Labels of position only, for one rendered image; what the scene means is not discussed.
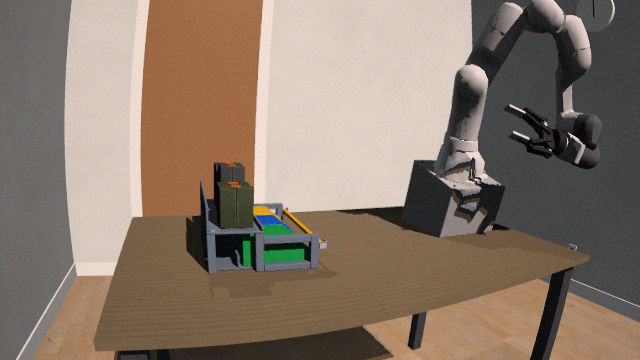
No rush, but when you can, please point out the orange-yellow long bar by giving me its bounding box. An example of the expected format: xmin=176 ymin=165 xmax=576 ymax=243
xmin=283 ymin=209 xmax=312 ymax=233

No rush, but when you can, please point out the blue open bin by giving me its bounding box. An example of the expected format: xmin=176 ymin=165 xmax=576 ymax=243
xmin=233 ymin=215 xmax=293 ymax=251

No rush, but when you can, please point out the grey metal bin shelf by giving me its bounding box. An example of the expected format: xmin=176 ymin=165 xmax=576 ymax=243
xmin=200 ymin=181 xmax=327 ymax=274

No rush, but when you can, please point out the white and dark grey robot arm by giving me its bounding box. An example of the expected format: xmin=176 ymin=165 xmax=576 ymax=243
xmin=433 ymin=0 xmax=602 ymax=186

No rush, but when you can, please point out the yellow bin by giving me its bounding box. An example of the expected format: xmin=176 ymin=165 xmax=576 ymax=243
xmin=253 ymin=206 xmax=284 ymax=223

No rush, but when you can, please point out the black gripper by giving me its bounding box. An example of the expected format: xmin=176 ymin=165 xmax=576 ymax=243
xmin=504 ymin=104 xmax=567 ymax=159

